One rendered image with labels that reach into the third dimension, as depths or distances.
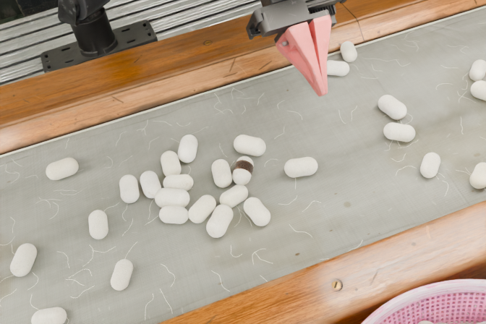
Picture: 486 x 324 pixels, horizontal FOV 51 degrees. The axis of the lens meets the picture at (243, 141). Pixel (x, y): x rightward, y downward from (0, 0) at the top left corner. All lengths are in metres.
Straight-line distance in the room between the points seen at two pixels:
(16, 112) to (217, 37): 0.28
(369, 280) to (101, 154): 0.35
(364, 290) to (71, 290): 0.28
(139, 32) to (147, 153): 0.37
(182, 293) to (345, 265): 0.15
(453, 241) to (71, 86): 0.50
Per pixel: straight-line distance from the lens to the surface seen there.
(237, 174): 0.54
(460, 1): 0.82
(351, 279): 0.46
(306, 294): 0.46
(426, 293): 0.47
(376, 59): 0.71
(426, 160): 0.57
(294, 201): 0.54
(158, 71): 0.69
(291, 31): 0.52
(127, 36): 0.94
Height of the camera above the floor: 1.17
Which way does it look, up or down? 46 degrees down
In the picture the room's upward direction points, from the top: 9 degrees counter-clockwise
